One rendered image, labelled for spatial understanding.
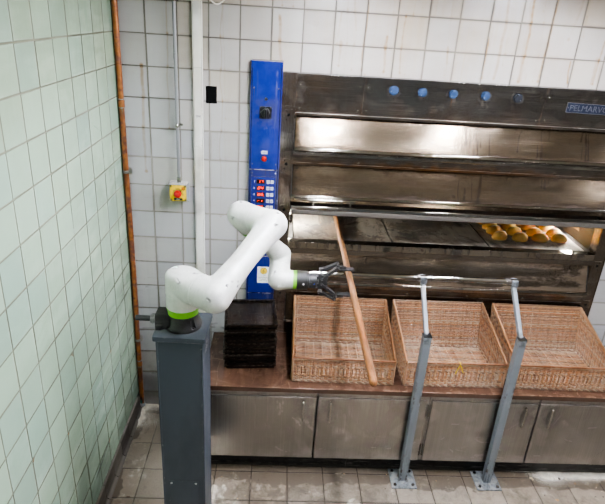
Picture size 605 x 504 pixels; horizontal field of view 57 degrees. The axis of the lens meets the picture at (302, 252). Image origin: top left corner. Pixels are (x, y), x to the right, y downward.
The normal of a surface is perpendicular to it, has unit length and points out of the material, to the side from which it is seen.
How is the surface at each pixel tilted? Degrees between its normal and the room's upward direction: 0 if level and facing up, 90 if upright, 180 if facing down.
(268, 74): 90
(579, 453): 90
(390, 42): 90
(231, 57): 90
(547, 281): 70
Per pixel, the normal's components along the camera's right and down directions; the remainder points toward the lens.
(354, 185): 0.05, 0.07
